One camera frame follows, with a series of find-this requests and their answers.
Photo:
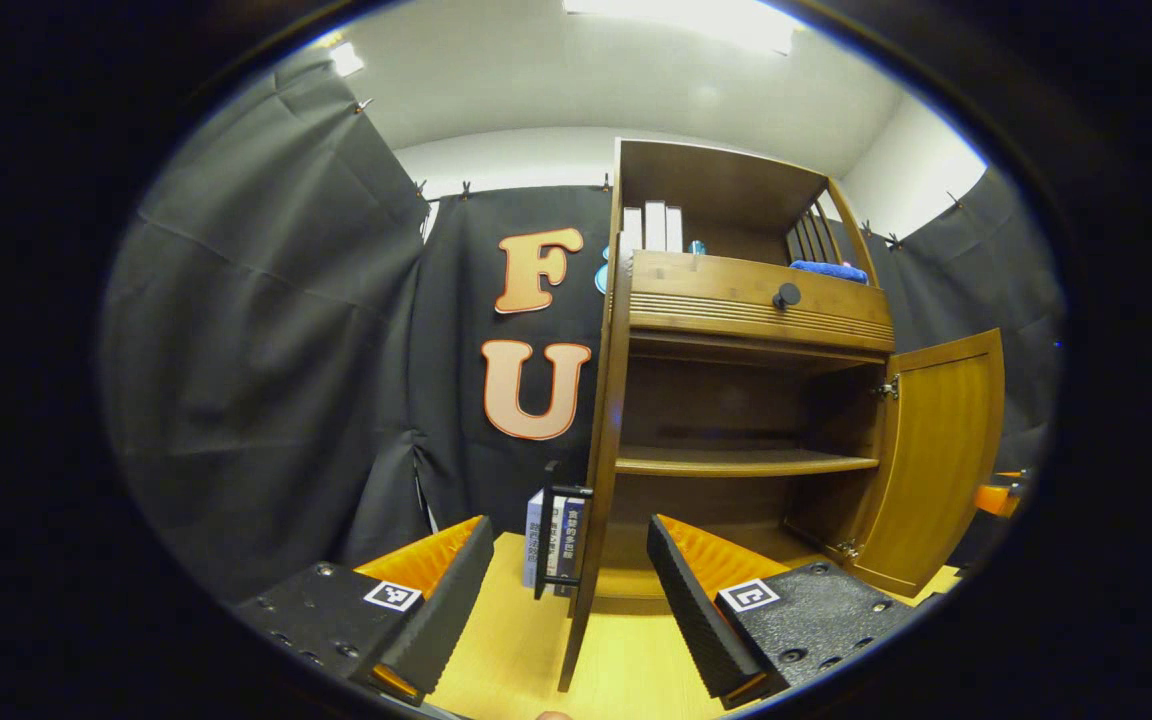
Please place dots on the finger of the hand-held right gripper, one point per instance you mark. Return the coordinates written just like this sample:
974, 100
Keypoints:
996, 497

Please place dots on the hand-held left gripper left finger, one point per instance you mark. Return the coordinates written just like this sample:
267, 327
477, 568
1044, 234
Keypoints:
451, 610

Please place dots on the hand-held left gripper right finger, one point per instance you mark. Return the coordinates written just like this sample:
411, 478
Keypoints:
701, 620

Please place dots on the wooden shoe cabinet door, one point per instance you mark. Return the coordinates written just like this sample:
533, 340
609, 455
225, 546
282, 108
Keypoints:
604, 450
936, 460

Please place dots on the wooden double-door shoe cabinet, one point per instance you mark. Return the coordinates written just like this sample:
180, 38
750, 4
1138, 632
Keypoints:
716, 180

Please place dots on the wooden inner cabinet shelf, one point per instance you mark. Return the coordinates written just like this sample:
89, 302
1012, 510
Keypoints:
736, 462

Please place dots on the wooden ribbed cabinet drawer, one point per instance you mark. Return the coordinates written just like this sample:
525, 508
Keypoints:
716, 285

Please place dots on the dark blue book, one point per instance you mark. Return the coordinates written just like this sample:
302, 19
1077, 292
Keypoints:
575, 545

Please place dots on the blue folded towel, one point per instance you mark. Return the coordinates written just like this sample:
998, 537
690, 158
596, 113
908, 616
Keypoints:
828, 271

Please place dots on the round black drawer knob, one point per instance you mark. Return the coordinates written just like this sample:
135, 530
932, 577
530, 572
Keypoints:
787, 296

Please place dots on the black backdrop cloth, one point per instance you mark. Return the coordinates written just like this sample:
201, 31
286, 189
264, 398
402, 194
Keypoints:
256, 350

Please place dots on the ceiling light strip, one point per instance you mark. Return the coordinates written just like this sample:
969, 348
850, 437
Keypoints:
346, 60

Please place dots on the large ceiling light panel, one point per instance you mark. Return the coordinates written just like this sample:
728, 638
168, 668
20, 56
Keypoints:
686, 20

